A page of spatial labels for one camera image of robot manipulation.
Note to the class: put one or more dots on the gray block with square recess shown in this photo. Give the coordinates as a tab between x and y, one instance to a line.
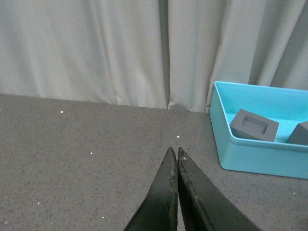
247	125

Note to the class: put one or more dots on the blue plastic box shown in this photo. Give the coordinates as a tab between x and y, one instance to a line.
288	107

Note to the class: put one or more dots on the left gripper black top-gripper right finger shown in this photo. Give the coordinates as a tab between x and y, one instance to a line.
203	206

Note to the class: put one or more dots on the white curtain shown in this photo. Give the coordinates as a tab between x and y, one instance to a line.
150	53

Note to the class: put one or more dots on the gray block with round hole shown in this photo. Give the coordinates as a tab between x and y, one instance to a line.
299	134

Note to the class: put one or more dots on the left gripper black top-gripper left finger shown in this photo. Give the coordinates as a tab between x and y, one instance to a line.
159	209

